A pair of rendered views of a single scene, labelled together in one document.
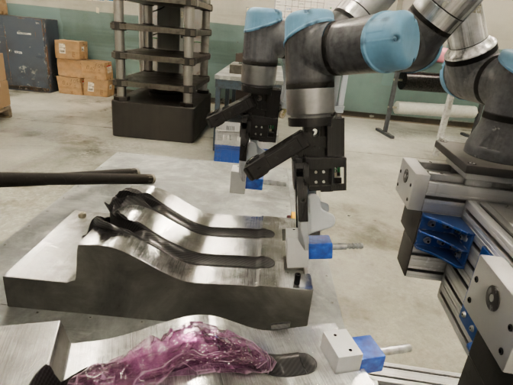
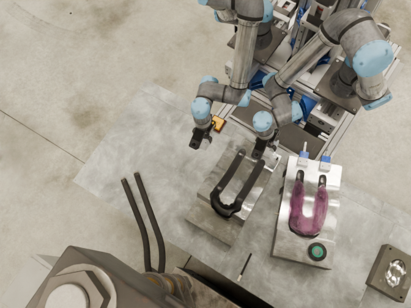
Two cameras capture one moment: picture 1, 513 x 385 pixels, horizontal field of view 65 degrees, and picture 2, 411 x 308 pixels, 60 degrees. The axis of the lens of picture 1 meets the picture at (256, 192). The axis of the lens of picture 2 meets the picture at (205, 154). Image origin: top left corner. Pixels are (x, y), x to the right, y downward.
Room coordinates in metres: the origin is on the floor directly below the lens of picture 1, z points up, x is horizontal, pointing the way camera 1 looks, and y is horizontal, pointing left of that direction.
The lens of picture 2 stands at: (0.49, 0.52, 2.56)
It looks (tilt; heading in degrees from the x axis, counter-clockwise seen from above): 71 degrees down; 311
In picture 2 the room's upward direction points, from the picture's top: 11 degrees counter-clockwise
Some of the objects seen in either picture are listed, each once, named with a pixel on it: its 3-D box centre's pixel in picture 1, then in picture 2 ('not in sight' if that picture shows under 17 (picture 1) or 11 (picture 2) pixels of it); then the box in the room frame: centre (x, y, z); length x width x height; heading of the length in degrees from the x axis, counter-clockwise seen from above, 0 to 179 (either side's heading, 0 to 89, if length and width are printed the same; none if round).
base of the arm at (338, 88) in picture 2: not in sight; (348, 79); (0.44, -0.52, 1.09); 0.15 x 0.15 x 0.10
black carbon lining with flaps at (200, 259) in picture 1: (182, 227); (236, 183); (0.66, 0.13, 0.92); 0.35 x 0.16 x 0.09; 90
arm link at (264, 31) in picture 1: (263, 37); (200, 110); (0.90, 0.02, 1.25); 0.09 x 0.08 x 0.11; 106
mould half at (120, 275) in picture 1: (174, 247); (233, 187); (0.67, 0.15, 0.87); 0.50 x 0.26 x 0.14; 90
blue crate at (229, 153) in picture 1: (246, 152); not in sight; (3.93, 0.14, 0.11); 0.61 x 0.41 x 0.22; 89
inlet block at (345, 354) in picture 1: (369, 353); (303, 154); (0.45, -0.18, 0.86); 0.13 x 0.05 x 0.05; 107
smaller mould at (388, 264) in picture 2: not in sight; (392, 272); (-0.13, 0.13, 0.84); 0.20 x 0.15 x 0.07; 90
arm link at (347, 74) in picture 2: not in sight; (358, 66); (0.43, -0.51, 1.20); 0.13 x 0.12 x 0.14; 139
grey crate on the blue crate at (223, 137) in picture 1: (247, 135); not in sight; (3.93, 0.14, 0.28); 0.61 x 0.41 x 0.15; 89
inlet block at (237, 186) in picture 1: (258, 181); (207, 135); (0.90, 0.00, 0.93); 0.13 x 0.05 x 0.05; 90
